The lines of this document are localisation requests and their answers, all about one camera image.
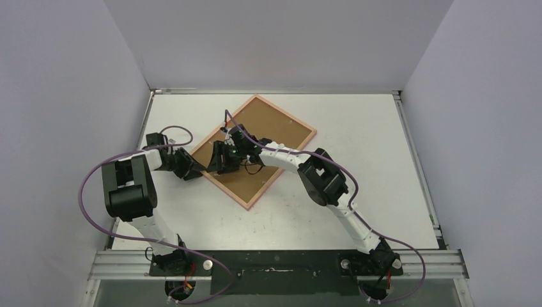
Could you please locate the aluminium front rail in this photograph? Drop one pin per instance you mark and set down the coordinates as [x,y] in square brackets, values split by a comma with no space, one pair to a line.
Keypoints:
[133,265]

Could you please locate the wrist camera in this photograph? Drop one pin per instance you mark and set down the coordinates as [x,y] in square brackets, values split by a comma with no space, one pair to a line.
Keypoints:
[157,141]
[232,135]

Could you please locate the pink wooden photo frame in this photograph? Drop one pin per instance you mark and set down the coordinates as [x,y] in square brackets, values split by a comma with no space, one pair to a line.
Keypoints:
[218,104]

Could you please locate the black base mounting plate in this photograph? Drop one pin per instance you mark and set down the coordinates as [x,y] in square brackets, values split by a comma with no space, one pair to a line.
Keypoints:
[281,272]

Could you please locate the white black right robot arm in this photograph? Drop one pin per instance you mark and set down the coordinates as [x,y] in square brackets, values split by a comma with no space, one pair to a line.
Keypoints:
[323,180]

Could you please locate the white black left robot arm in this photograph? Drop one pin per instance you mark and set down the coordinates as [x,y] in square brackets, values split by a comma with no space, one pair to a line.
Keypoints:
[130,195]

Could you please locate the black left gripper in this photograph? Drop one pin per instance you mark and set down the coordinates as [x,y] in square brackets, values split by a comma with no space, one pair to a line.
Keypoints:
[190,164]

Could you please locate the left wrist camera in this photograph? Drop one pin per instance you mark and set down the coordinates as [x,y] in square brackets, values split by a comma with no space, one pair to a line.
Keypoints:
[157,141]

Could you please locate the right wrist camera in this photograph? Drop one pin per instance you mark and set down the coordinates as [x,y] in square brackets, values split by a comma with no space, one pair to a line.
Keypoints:
[232,135]

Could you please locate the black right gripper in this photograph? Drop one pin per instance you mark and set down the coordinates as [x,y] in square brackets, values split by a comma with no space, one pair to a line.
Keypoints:
[224,158]

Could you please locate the aluminium table edge rail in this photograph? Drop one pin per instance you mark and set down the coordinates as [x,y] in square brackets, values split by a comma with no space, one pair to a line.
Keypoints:
[419,170]

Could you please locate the brown backing board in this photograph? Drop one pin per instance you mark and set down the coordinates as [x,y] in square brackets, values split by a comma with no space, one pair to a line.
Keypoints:
[262,119]

